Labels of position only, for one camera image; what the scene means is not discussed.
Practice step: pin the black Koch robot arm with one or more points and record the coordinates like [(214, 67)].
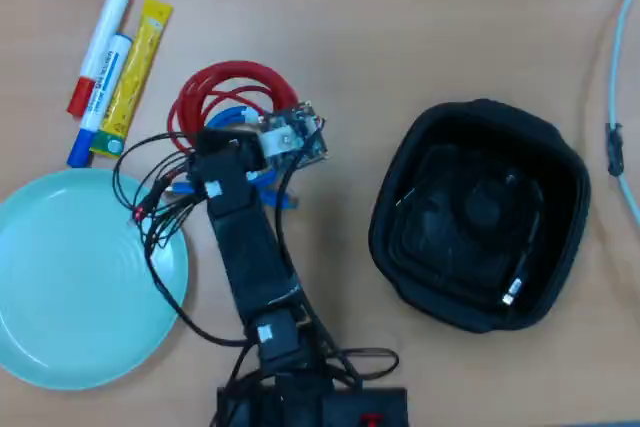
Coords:
[(245, 247)]

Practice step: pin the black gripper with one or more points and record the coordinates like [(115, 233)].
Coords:
[(225, 174)]

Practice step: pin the light teal plate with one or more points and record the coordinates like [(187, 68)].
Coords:
[(65, 287)]

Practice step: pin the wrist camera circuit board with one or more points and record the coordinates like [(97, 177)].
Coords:
[(292, 134)]

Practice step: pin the yellow sachet stick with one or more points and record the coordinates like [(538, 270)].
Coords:
[(155, 17)]

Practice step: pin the white marker red cap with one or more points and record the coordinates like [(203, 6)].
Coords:
[(107, 27)]

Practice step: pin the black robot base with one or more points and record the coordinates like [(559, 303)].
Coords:
[(365, 402)]

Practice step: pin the white marker blue cap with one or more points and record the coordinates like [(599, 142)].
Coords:
[(95, 107)]

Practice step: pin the black square bowl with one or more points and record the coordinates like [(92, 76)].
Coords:
[(565, 197)]

